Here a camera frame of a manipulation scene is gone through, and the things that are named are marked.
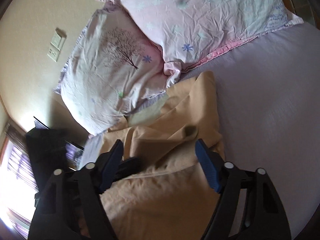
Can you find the white tree print pillow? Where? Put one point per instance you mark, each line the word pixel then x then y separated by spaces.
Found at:
pixel 112 68

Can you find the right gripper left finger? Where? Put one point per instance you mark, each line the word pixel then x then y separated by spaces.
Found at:
pixel 55 215

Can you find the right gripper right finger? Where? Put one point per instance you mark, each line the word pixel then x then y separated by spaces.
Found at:
pixel 264 216

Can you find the pink star print pillow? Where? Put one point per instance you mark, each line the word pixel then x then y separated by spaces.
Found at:
pixel 192 32

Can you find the tan shirt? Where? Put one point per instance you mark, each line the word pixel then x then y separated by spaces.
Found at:
pixel 170 198

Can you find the lavender bed sheet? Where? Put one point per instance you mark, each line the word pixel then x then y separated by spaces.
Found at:
pixel 267 95

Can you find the bright curtained window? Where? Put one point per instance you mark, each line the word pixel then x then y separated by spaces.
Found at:
pixel 18 189

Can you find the white wall socket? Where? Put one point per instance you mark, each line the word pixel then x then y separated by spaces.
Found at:
pixel 56 44

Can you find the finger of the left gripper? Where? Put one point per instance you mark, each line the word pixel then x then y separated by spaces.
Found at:
pixel 128 167

